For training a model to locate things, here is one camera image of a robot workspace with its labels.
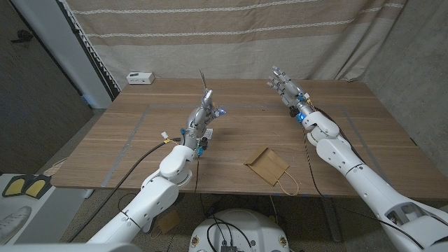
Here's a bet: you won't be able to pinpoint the thin black left wrist cable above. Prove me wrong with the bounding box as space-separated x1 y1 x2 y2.
167 153 201 252

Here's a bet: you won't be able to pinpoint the dark textured door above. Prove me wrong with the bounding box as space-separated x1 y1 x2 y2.
0 0 95 175

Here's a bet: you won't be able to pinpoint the brown paper bag with handles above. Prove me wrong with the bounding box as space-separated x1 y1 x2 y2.
244 146 300 196

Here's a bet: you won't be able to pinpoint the small brown floor paper bag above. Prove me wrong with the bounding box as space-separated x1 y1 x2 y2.
156 209 183 235

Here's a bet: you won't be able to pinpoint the white door frame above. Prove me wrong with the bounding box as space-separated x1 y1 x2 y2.
10 0 113 109

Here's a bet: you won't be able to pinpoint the beige striped curtain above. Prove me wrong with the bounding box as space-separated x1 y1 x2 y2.
64 0 409 91

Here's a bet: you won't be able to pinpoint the grey table leg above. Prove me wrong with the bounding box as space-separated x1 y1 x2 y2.
321 196 343 243

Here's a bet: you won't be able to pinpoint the door handle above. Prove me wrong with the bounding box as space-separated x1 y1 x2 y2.
10 29 35 44

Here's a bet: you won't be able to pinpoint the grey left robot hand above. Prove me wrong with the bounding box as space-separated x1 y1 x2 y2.
180 87 228 157

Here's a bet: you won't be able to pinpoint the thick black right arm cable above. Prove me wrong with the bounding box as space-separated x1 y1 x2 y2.
313 106 368 165

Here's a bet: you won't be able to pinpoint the grey backdrop cloth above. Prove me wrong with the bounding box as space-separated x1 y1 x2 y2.
335 0 448 157

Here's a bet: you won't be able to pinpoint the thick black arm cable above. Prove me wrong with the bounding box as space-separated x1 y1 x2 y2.
66 138 183 243
313 106 368 165

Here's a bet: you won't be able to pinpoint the white shoe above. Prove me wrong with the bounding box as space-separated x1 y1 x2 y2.
0 205 32 246

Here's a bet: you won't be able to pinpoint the white floor platform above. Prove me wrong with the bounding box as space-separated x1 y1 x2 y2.
0 174 95 246

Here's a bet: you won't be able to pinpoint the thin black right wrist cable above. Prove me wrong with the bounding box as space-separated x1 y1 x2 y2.
301 124 426 250

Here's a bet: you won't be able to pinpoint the white power strip box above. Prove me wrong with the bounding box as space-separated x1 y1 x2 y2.
126 71 156 85

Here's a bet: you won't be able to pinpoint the grey scissors with orange handles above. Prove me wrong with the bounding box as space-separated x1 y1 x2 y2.
199 69 215 110

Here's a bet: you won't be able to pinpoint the black torso cable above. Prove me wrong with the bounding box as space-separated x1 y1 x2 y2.
206 216 253 252

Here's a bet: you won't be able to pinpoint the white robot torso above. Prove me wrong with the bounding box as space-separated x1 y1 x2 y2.
188 209 291 252

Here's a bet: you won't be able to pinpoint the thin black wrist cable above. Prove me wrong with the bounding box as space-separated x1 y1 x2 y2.
167 153 201 252
301 124 426 250

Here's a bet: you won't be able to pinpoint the white table leg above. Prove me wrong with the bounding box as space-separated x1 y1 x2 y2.
142 213 157 235

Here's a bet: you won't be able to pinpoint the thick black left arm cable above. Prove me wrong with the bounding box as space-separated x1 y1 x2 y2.
66 138 183 243

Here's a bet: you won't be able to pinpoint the yellow black pad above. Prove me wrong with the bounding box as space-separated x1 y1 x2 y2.
24 174 53 200
1 174 28 199

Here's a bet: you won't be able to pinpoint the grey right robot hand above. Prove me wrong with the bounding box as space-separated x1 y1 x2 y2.
266 65 316 123

